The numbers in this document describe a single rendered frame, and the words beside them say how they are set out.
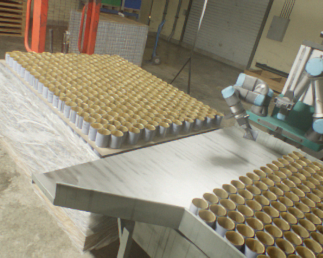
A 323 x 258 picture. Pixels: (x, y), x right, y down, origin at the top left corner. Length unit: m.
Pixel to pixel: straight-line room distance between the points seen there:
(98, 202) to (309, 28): 9.89
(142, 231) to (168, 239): 0.17
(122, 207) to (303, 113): 1.93
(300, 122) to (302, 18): 8.16
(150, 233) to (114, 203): 0.30
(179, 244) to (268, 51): 10.08
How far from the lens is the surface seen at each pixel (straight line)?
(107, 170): 1.47
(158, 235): 1.40
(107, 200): 1.20
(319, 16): 10.63
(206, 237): 1.19
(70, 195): 1.22
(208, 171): 1.68
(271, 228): 1.35
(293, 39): 10.82
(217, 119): 2.33
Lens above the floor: 1.88
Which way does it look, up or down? 23 degrees down
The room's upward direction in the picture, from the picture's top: 14 degrees clockwise
